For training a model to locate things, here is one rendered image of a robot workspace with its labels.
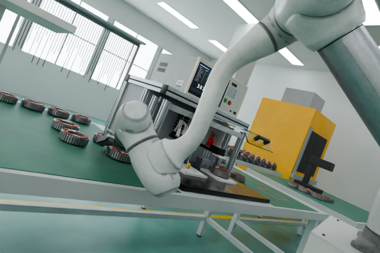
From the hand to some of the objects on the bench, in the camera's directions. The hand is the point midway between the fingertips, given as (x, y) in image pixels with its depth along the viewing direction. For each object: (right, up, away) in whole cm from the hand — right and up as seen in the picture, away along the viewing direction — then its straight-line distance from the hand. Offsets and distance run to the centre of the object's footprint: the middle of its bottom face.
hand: (121, 153), depth 109 cm
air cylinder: (+35, -15, +46) cm, 60 cm away
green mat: (-25, +8, +3) cm, 26 cm away
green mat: (+65, -31, +87) cm, 113 cm away
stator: (-1, -2, 0) cm, 2 cm away
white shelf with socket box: (-64, +24, +13) cm, 70 cm away
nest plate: (+26, -11, +20) cm, 35 cm away
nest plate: (+43, -18, +36) cm, 59 cm away
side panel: (-13, +2, +37) cm, 39 cm away
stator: (+44, -17, +36) cm, 59 cm away
